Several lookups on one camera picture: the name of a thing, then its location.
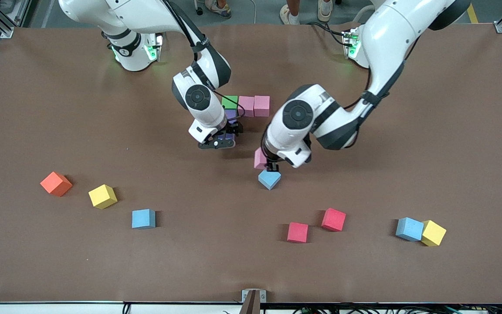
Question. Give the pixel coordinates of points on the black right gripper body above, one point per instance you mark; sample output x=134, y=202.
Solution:
x=233, y=129

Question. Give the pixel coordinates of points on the purple foam block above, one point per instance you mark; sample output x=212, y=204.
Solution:
x=231, y=115
x=225, y=138

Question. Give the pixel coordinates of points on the yellow foam block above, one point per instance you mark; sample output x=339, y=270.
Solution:
x=102, y=196
x=433, y=233

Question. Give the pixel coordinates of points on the blue foam block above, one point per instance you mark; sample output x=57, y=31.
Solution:
x=143, y=218
x=269, y=179
x=409, y=229

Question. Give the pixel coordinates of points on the brown paper table cover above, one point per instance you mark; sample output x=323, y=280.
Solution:
x=233, y=261

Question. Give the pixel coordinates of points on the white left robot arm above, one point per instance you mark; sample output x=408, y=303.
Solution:
x=299, y=115

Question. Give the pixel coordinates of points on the grey sneaker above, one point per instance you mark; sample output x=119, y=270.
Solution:
x=218, y=8

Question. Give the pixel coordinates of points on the metal clamp bracket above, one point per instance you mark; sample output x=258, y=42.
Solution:
x=253, y=303

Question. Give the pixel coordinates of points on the red foam block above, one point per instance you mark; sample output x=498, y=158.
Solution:
x=333, y=219
x=297, y=232

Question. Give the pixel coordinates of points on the orange foam block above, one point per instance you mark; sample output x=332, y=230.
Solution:
x=55, y=183

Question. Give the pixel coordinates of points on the pink foam block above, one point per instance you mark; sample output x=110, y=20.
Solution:
x=262, y=106
x=246, y=106
x=259, y=158

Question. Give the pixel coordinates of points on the green foam block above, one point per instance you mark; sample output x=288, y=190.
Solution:
x=229, y=102

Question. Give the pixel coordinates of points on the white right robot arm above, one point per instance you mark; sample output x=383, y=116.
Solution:
x=198, y=98

